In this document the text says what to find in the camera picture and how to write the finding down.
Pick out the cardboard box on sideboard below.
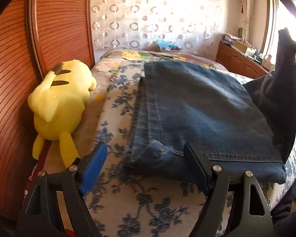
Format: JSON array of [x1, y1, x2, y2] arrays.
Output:
[[231, 40, 251, 54]]

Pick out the circle patterned sheer curtain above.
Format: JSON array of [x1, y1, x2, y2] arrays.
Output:
[[90, 0, 227, 59]]

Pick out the wooden sideboard cabinet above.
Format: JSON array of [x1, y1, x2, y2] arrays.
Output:
[[216, 42, 268, 79]]

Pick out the yellow pikachu plush toy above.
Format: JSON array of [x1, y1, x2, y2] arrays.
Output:
[[28, 59, 97, 167]]

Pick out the wooden louvred wardrobe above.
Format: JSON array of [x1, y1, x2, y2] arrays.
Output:
[[0, 0, 95, 221]]

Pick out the colourful floral pink blanket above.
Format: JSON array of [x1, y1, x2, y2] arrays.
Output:
[[26, 49, 228, 237]]

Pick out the box with blue items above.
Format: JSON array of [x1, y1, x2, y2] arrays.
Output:
[[156, 39, 181, 53]]

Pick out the blue floral white bedspread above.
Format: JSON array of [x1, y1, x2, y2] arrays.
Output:
[[87, 60, 296, 236]]

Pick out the blue denim jeans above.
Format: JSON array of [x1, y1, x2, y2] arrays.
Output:
[[125, 29, 296, 184]]

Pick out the window with wooden frame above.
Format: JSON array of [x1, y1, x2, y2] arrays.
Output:
[[261, 0, 296, 94]]

